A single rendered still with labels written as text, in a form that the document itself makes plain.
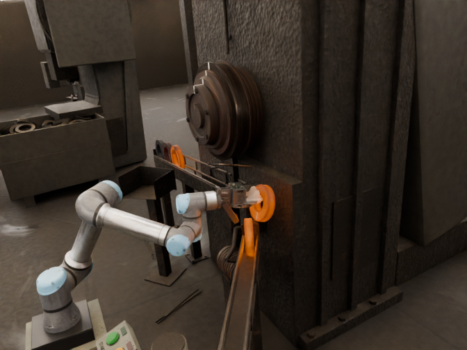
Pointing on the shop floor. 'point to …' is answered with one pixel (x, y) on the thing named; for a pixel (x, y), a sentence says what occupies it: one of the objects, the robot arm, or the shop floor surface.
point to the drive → (436, 142)
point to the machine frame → (320, 152)
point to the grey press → (93, 66)
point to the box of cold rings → (53, 154)
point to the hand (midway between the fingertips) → (262, 198)
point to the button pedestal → (119, 339)
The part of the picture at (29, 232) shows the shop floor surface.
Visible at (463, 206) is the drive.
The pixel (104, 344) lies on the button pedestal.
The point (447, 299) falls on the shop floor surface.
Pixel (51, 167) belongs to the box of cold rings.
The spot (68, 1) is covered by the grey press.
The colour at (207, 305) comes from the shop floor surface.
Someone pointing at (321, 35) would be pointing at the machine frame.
